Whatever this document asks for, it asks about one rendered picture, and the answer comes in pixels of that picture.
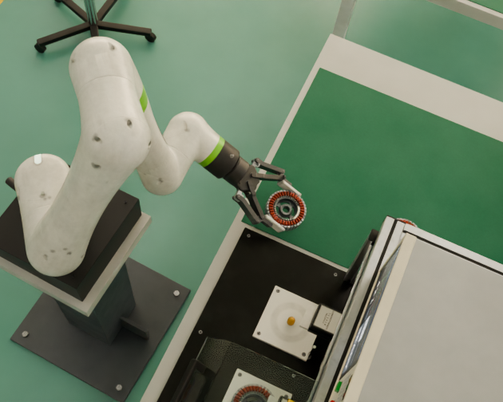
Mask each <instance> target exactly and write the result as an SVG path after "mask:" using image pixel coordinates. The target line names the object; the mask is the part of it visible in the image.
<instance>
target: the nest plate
mask: <svg viewBox="0 0 503 402"><path fill-rule="evenodd" d="M308 305H312V306H314V307H316V308H317V307H318V305H317V304H315V303H314V302H311V301H308V300H307V299H305V298H301V297H300V296H298V295H296V294H293V293H291V292H289V291H287V290H284V289H282V288H280V287H278V286H275V288H274V290H273V292H272V294H271V296H270V299H269V301H268V303H267V305H266V308H265V310H264V312H263V314H262V316H261V318H260V320H259V323H258V325H257V326H256V329H255V332H254V333H253V335H252V336H253V337H254V338H256V339H258V340H260V341H263V342H265V343H267V344H269V345H271V346H273V347H276V348H277V349H280V350H282V351H284V352H285V353H289V354H291V355H292V356H294V357H297V358H299V359H301V360H303V361H306V360H307V358H308V356H307V354H308V353H309V352H310V350H311V348H312V345H313V344H314V342H315V338H316V336H317V335H315V334H313V333H310V332H308V331H307V330H306V329H303V328H301V327H299V325H300V323H301V321H302V319H303V315H304V314H305V312H306V309H307V307H308ZM289 317H294V318H295V324H294V325H288V324H287V319H288V318H289Z"/></svg>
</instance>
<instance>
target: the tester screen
mask: <svg viewBox="0 0 503 402"><path fill-rule="evenodd" d="M399 248H400V247H399ZM399 248H398V249H397V250H396V252H395V253H394V255H393V256H392V257H391V259H390V261H389V262H388V263H387V264H386V265H385V267H384V268H383V269H382V271H381V272H382V274H381V276H380V275H379V276H380V279H381V281H380V283H379V286H378V289H377V292H376V294H375V296H374V300H373V302H372V304H371V305H369V308H368V309H367V308H366V309H367V312H365V313H366V316H365V318H364V320H363V321H362V322H361V325H362V324H363V323H364V322H365V323H366V319H367V318H369V320H368V322H367V324H366V328H365V330H364V333H363V335H362V339H361V341H360V343H359V346H358V349H357V352H356V354H355V356H354V360H353V362H352V364H353V363H355V362H356V361H357V360H358V357H359V354H360V352H361V350H362V346H363V344H364V341H365V339H366V335H367V333H368V331H369V328H370V325H371V322H372V320H373V318H374V314H375V312H376V309H377V307H378V304H379V301H380V299H381V296H382V293H383V290H384V288H385V286H386V282H387V280H388V277H389V275H390V272H391V269H392V267H393V264H394V261H395V259H396V256H397V254H398V250H399ZM380 279H379V280H380ZM379 280H378V281H379ZM369 303H370V302H369ZM365 323H364V325H365ZM361 325H360V327H361ZM360 327H359V328H360ZM363 327H364V326H363ZM363 327H362V329H363ZM361 333H362V331H361ZM361 333H360V336H361ZM360 336H359V337H360ZM358 340H359V338H358ZM357 344H358V342H357ZM357 344H356V346H357ZM356 346H355V348H356ZM355 348H354V350H355ZM353 354H354V353H353ZM353 354H352V356H353ZM351 359H352V357H351ZM350 362H351V361H350ZM349 365H350V363H349ZM349 365H348V367H349ZM348 367H347V369H349V368H348Z"/></svg>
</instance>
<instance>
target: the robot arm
mask: <svg viewBox="0 0 503 402"><path fill-rule="evenodd" d="M69 75H70V78H71V81H72V83H73V87H74V90H75V93H76V95H77V100H78V104H79V109H80V116H81V136H80V140H79V143H78V146H77V150H76V153H75V156H74V158H73V162H72V164H71V166H70V168H69V166H68V165H67V163H66V162H65V161H64V160H63V159H61V158H60V157H58V156H55V155H51V154H39V155H35V156H31V157H30V158H28V159H27V160H25V161H24V162H23V163H22V164H21V165H20V166H19V167H18V170H17V171H16V173H15V176H14V179H13V178H12V177H9V178H7V179H6V184H7V185H8V186H10V187H11V188H12V189H13V190H15V191H16V194H17V197H18V203H19V207H20V213H21V217H22V227H23V234H24V239H25V245H26V255H27V258H28V260H29V262H30V264H31V265H32V266H33V268H34V269H35V270H37V271H38V272H40V273H42V274H44V275H48V276H53V277H58V276H63V275H66V274H69V273H71V272H73V271H74V270H76V269H77V268H78V267H79V266H80V264H81V262H82V261H83V259H84V257H85V252H86V250H87V247H88V245H89V240H90V239H91V236H92V234H93V231H94V229H95V227H96V225H97V223H98V221H99V219H100V217H101V216H102V214H103V212H104V210H105V208H106V207H107V206H108V204H109V202H110V201H111V199H112V198H113V197H114V195H115V194H116V193H117V191H118V190H119V188H120V187H121V185H122V184H123V183H124V182H125V181H126V180H127V178H128V177H129V176H130V175H131V174H132V173H133V172H134V171H135V170H136V169H137V172H138V174H139V176H140V178H141V182H142V184H143V186H144V187H145V188H146V189H147V190H148V191H149V192H151V193H153V194H154V195H169V194H171V193H173V192H174V191H175V190H177V189H178V187H179V186H180V185H181V183H182V181H183V179H184V177H185V175H186V173H187V172H188V169H189V168H190V167H191V165H192V163H193V162H194V161H196V162H197V163H198V164H199V165H201V166H202V167H203V168H205V169H206V170H207V171H209V172H210V173H212V174H213V175H214V176H215V177H216V178H217V179H221V178H223V179H224V180H226V181H227V182H228V183H230V184H231V185H232V186H234V187H235V188H236V190H237V192H236V194H235V195H233V196H232V199H233V200H234V201H236V202H237V203H238V204H239V205H240V207H241V209H242V210H243V211H244V213H245V215H246V216H247V217H248V218H249V220H250V221H251V223H252V224H253V225H256V224H258V223H262V224H263V225H265V226H266V227H272V228H273V229H274V230H275V231H277V232H278V233H279V232H282V231H285V229H284V228H283V227H282V226H280V225H279V224H278V223H277V222H276V221H275V220H274V219H272V218H271V217H270V216H268V215H264V214H263V211H262V209H261V207H260V205H259V202H258V199H257V198H256V196H255V195H256V193H255V189H256V187H257V184H258V183H259V181H260V180H266V181H279V182H278V183H277V185H279V186H280V187H281V188H282V189H284V190H289V191H292V193H293V192H294V193H295V194H298V196H301V193H299V192H298V191H297V190H295V189H294V188H293V187H292V186H291V185H292V184H291V183H290V182H289V181H288V180H287V179H286V176H285V175H284V173H285V170H284V169H282V168H280V167H276V166H274V165H271V164H268V163H265V162H263V161H262V160H261V159H260V158H255V159H253V160H251V165H250V164H249V163H248V162H247V161H246V160H245V159H243V158H242V157H241V156H240V152H239V151H238V150H237V149H236V148H234V147H233V146H232V145H231V144H229V143H228V142H227V141H226V140H225V139H224V138H222V137H221V136H220V135H218V134H217V133H216V132H215V131H214V130H213V129H212V128H211V127H210V126H209V125H208V123H207V122H206V121H205V119H204V118H203V117H202V116H200V115H199V114H197V113H194V112H181V113H179V114H177V115H175V116H174V117H173V118H172V119H171V120H170V122H169V123H168V126H167V128H166V129H165V131H164V134H163V135H162V134H161V132H160V129H159V127H158V125H157V123H156V120H155V118H154V115H153V114H152V109H151V106H150V103H149V99H148V97H147V94H146V92H145V88H144V86H143V84H142V81H141V78H140V76H139V73H138V72H137V69H136V66H135V65H134V63H133V60H132V58H131V57H130V55H129V52H128V51H127V49H126V48H125V47H124V46H123V45H122V44H121V43H119V42H118V41H115V40H113V39H112V38H109V37H91V38H88V39H86V40H84V41H83V42H81V43H80V44H79V45H78V46H77V47H76V48H75V49H74V51H73V52H72V54H71V57H70V59H69ZM255 168H260V169H263V170H265V171H269V172H271V173H274V174H276V175H267V174H263V173H257V171H256V169H255ZM242 192H243V193H244V194H245V196H246V198H247V199H248V201H249V203H250V205H251V206H250V205H249V204H248V202H247V200H246V199H245V198H244V196H243V195H242ZM249 192H251V194H249ZM298 196H297V197H298Z"/></svg>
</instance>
